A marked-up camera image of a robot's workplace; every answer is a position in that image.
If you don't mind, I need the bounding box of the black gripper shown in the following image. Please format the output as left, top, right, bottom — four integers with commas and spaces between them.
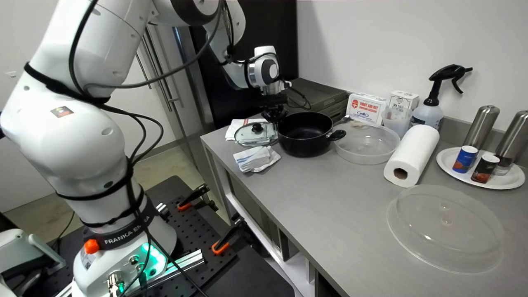
260, 91, 288, 112

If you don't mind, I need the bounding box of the black cooking pot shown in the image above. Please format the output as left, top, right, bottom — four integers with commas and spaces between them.
261, 105, 347, 158

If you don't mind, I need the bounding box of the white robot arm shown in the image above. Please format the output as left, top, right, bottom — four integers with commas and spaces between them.
2, 0, 283, 297

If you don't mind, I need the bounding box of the glass pot lid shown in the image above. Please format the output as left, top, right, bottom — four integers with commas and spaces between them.
235, 122, 278, 147

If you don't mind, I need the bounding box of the dark grey foam stack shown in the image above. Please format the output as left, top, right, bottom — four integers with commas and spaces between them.
286, 77, 349, 122

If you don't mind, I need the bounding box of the white cloth under lid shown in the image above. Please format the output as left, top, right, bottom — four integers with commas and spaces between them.
225, 119, 270, 145

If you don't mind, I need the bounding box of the plastic bagged small item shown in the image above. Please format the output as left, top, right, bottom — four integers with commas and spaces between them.
233, 147, 281, 173

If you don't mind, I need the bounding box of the red white cardboard box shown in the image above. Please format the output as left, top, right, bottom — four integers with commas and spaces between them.
347, 92, 388, 125

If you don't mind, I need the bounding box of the clear round plastic bowl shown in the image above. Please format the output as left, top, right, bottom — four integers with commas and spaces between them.
336, 122, 400, 165

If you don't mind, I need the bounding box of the small white box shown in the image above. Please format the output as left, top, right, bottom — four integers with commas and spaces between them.
384, 91, 420, 137

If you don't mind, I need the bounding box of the paper towel roll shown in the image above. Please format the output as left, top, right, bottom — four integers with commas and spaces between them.
384, 124, 440, 188

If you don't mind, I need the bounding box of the spray bottle black trigger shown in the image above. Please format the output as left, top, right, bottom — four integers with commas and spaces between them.
412, 64, 471, 128

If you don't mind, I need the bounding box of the left steel shaker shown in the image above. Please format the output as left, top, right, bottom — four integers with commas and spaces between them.
464, 105, 501, 148

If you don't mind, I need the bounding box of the steel shaker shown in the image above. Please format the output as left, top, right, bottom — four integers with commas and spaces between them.
464, 105, 501, 148
496, 110, 528, 166

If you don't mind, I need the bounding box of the dark spice jar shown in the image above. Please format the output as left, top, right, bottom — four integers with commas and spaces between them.
473, 152, 501, 183

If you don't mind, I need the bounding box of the white oval plate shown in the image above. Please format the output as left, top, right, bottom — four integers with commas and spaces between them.
436, 147, 527, 191

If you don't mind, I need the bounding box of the right steel shaker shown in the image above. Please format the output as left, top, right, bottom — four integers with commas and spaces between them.
496, 110, 528, 166

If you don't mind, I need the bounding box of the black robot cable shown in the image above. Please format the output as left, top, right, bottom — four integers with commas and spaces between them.
22, 0, 233, 297

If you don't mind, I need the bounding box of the steel door handle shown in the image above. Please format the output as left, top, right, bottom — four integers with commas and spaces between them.
139, 26, 181, 112

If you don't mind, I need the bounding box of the orange handled clamp upper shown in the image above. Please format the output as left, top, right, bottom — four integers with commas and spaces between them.
177, 183, 210, 213

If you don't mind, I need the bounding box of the orange handled clamp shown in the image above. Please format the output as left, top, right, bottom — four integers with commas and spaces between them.
210, 219, 243, 256
177, 183, 210, 213

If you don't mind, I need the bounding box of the orange handled clamp lower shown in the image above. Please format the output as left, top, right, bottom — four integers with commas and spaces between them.
210, 219, 243, 256

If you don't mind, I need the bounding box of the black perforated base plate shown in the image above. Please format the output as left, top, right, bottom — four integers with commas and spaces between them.
32, 175, 296, 297

